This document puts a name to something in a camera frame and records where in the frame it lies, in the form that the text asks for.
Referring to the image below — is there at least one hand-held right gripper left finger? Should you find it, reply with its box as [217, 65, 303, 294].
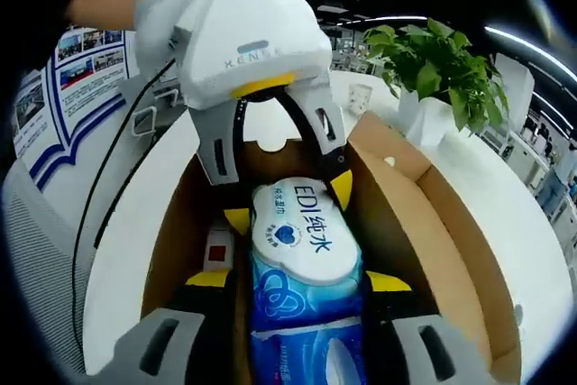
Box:
[114, 269, 238, 385]

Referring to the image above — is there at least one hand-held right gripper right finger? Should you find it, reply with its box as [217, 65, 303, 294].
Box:
[362, 270, 492, 385]

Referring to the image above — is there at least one small white box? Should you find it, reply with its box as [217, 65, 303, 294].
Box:
[203, 221, 238, 274]

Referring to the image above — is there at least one brown cardboard shoe box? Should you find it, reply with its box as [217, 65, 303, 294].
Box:
[138, 109, 523, 385]

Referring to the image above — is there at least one white blue soft wipes pack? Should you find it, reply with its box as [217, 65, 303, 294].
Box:
[245, 175, 367, 332]

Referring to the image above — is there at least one small white printed cup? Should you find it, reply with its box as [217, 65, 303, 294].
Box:
[347, 81, 374, 112]

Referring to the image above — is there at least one green potted plant white pot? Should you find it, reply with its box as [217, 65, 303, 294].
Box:
[362, 17, 510, 148]

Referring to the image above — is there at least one grey mesh office chair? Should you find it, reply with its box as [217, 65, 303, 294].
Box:
[0, 161, 91, 362]

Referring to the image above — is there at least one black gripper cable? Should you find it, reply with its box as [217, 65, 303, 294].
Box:
[71, 59, 178, 353]

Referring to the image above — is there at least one blue white wall poster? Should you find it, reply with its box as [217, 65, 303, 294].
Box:
[12, 27, 131, 192]

